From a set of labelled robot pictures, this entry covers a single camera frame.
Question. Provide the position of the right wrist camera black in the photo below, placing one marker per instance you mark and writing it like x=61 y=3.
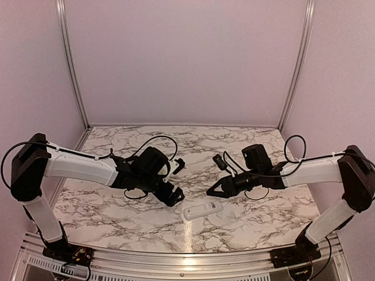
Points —
x=222 y=164

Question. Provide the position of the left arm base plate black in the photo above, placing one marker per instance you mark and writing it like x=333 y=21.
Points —
x=68 y=254

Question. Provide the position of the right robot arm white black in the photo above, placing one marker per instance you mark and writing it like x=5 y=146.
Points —
x=349 y=167

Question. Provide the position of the right aluminium frame post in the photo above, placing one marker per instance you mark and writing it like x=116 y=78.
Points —
x=299 y=63

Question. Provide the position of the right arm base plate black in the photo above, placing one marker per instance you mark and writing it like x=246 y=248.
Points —
x=293 y=255

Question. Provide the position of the white remote control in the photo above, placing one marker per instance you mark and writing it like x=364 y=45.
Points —
x=202 y=210

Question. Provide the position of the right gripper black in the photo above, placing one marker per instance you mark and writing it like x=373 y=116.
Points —
x=231 y=188

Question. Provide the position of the aluminium frame post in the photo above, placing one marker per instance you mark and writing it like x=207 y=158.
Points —
x=299 y=63
x=64 y=30

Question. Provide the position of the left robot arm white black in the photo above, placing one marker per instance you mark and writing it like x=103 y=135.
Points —
x=37 y=158

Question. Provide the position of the left aluminium frame post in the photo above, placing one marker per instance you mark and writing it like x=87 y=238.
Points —
x=64 y=30

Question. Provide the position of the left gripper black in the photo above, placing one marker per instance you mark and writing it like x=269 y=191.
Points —
x=164 y=195

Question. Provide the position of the front aluminium rail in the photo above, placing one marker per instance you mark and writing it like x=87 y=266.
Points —
x=112 y=264

